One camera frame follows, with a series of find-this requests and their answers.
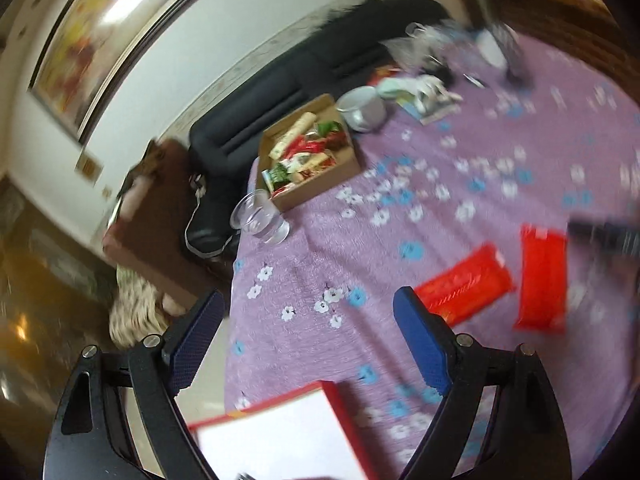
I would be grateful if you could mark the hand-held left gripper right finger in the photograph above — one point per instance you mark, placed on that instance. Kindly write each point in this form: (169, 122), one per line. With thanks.
(425, 345)

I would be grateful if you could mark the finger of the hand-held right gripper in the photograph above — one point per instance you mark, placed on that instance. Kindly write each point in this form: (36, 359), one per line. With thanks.
(605, 234)

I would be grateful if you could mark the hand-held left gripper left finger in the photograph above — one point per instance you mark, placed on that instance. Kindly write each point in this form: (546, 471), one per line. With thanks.
(195, 345)

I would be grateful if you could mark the long red snack packet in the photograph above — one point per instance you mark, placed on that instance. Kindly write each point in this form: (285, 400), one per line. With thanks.
(465, 282)

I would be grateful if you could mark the plain red snack packet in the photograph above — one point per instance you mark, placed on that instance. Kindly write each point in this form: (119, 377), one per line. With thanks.
(542, 280)

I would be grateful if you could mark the red box with white inside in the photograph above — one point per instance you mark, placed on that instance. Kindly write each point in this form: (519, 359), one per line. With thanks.
(280, 435)

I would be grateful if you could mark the black bag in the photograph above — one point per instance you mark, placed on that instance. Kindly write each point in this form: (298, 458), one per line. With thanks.
(210, 225)

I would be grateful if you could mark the brown wooden side table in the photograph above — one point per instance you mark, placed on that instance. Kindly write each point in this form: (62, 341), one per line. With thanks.
(150, 230)

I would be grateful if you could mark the purple floral tablecloth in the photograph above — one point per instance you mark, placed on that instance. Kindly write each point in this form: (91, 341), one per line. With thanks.
(450, 210)

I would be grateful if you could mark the clear glass cup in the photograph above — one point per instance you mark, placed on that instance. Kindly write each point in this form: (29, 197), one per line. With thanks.
(257, 217)

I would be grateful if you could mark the wooden glass-door cabinet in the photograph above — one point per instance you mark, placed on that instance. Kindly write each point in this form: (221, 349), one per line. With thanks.
(40, 270)

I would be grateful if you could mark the cardboard box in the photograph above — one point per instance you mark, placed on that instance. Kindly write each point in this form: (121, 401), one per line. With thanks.
(325, 185)

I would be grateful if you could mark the pen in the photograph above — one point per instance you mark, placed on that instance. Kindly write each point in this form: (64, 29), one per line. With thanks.
(474, 80)

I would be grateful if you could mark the printed leaflets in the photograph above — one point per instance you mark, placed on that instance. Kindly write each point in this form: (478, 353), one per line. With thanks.
(432, 107)

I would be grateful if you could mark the white bowl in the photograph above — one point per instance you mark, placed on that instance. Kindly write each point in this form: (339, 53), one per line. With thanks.
(491, 47)

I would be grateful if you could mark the pile of assorted snack packets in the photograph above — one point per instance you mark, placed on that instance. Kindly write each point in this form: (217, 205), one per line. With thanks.
(305, 152)

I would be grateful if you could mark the white mug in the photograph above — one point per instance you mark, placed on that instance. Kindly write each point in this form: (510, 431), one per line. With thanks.
(362, 107)

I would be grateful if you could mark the light green cloth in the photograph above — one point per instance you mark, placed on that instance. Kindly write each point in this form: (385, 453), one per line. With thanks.
(400, 85)

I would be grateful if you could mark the clear plastic bag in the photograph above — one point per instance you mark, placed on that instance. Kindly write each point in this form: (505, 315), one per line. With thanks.
(415, 45)

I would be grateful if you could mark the black sofa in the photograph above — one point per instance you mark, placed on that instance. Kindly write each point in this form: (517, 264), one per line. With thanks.
(280, 85)

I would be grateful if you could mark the small wall frame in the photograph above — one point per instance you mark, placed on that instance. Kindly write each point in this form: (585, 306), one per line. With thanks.
(90, 167)

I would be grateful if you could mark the large framed wall painting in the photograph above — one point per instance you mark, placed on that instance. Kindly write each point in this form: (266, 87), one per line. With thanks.
(115, 35)

